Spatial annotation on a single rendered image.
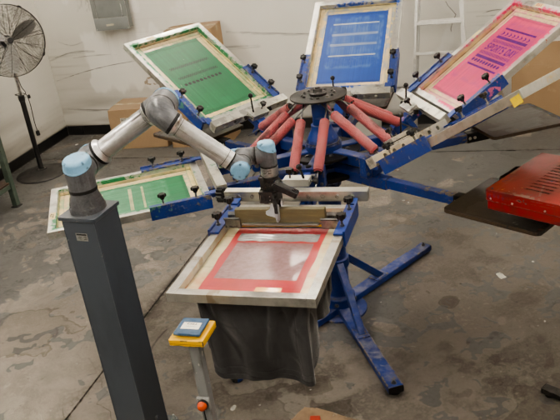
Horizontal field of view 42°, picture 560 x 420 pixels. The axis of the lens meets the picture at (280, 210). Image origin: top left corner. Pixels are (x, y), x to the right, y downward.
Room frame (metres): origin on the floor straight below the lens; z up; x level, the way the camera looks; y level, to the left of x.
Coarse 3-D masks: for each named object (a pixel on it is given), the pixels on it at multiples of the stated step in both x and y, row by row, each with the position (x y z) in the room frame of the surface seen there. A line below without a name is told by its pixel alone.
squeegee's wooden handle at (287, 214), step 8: (240, 208) 2.94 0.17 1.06; (248, 208) 2.93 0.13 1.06; (256, 208) 2.92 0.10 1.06; (264, 208) 2.91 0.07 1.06; (280, 208) 2.88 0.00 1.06; (288, 208) 2.87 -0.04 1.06; (296, 208) 2.86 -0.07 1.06; (304, 208) 2.85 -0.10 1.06; (312, 208) 2.83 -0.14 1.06; (320, 208) 2.82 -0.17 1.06; (240, 216) 2.94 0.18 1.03; (248, 216) 2.92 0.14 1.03; (256, 216) 2.91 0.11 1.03; (264, 216) 2.90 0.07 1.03; (280, 216) 2.88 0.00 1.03; (288, 216) 2.87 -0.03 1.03; (296, 216) 2.85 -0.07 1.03; (304, 216) 2.84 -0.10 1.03; (312, 216) 2.83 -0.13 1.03; (320, 216) 2.82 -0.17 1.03; (320, 224) 2.82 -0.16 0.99
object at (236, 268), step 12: (240, 228) 2.97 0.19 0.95; (252, 228) 2.95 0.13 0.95; (264, 228) 2.93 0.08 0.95; (276, 228) 2.91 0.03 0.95; (228, 252) 2.75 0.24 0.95; (240, 252) 2.73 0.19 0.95; (252, 252) 2.72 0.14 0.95; (264, 252) 2.70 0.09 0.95; (216, 264) 2.66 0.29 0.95; (228, 264) 2.64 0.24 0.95; (240, 264) 2.63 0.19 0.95; (252, 264) 2.62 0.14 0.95; (216, 276) 2.56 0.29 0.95; (228, 276) 2.55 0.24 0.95; (240, 276) 2.53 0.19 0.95; (252, 276) 2.52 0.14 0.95; (204, 288) 2.48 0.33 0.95; (216, 288) 2.46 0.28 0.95; (228, 288) 2.45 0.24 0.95; (240, 288) 2.44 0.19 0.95
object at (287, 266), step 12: (288, 228) 2.90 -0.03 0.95; (300, 228) 2.88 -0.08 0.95; (312, 228) 2.86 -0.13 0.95; (276, 252) 2.69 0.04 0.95; (288, 252) 2.67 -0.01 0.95; (300, 252) 2.66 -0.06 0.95; (312, 252) 2.64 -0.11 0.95; (264, 264) 2.60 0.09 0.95; (276, 264) 2.59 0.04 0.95; (288, 264) 2.57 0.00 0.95; (300, 264) 2.56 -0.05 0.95; (264, 276) 2.51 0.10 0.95; (276, 276) 2.50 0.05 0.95; (288, 276) 2.48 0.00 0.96; (300, 276) 2.47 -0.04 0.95; (252, 288) 2.43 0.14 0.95; (288, 288) 2.39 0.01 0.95; (300, 288) 2.38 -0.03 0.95
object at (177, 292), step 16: (336, 208) 2.97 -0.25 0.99; (208, 240) 2.82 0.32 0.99; (336, 240) 2.66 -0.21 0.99; (208, 256) 2.74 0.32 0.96; (336, 256) 2.56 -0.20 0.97; (192, 272) 2.58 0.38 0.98; (320, 272) 2.41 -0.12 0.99; (176, 288) 2.44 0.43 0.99; (320, 288) 2.30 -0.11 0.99; (240, 304) 2.33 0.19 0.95; (256, 304) 2.31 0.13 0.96; (272, 304) 2.28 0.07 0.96; (288, 304) 2.26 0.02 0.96; (304, 304) 2.25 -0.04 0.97
